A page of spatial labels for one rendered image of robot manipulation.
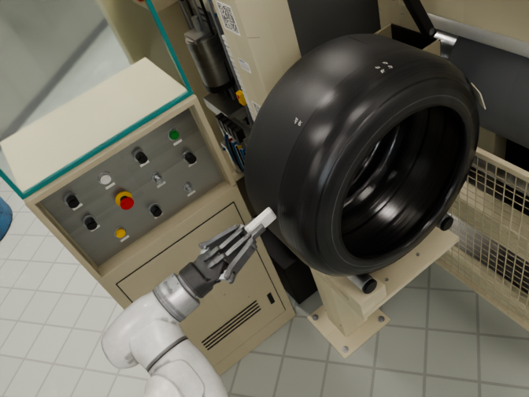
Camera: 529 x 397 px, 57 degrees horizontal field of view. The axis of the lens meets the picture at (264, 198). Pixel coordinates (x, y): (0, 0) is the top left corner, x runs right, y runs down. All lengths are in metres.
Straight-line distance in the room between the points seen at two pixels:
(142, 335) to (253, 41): 0.69
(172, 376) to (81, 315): 1.95
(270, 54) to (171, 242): 0.74
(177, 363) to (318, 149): 0.49
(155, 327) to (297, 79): 0.58
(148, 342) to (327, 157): 0.50
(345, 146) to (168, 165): 0.76
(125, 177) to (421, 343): 1.39
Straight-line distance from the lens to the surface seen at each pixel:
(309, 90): 1.00
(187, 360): 1.00
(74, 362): 2.76
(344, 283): 1.35
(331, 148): 0.93
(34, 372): 2.88
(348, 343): 2.22
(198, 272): 1.01
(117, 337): 1.03
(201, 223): 1.67
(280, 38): 1.22
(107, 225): 1.58
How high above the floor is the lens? 1.99
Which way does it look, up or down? 44 degrees down
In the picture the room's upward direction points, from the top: 22 degrees counter-clockwise
